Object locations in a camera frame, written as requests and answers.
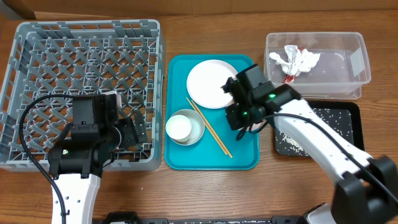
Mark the white cup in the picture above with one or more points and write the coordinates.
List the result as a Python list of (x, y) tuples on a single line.
[(178, 128)]

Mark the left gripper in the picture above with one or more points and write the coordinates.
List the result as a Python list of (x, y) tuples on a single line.
[(137, 131)]

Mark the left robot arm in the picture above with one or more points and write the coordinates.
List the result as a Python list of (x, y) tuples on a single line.
[(84, 148)]

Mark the pink small bowl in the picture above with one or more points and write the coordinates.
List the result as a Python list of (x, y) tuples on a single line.
[(254, 127)]

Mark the pile of rice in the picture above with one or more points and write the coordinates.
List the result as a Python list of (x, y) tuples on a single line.
[(338, 119)]

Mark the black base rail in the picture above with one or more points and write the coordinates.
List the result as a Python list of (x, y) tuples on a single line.
[(132, 218)]

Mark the grey dishwasher rack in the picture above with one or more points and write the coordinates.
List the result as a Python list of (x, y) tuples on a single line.
[(52, 61)]

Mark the teal plastic tray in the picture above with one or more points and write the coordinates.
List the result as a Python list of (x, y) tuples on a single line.
[(206, 153)]

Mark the black rectangular tray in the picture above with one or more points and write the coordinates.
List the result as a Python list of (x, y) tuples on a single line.
[(355, 118)]

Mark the wooden chopstick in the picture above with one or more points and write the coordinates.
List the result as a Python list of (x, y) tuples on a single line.
[(211, 129), (206, 127)]

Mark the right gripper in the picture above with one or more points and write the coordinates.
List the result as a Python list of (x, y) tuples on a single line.
[(234, 123)]

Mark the large white plate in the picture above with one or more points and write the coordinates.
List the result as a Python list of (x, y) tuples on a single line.
[(205, 81)]

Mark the upper wooden chopstick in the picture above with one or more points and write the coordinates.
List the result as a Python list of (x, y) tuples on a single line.
[(211, 129)]

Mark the lower wooden chopstick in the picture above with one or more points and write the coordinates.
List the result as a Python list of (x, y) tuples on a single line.
[(206, 127)]

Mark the clear plastic bin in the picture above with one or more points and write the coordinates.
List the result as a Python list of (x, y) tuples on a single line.
[(343, 67)]

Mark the white napkin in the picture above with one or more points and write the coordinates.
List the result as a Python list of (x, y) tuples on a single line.
[(308, 62)]

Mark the grey-green bowl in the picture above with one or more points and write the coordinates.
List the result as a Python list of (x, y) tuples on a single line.
[(198, 126)]

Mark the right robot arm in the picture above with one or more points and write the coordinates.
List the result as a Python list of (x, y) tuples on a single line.
[(365, 187)]

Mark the red sauce packet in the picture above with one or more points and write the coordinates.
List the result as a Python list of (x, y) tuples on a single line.
[(289, 78)]

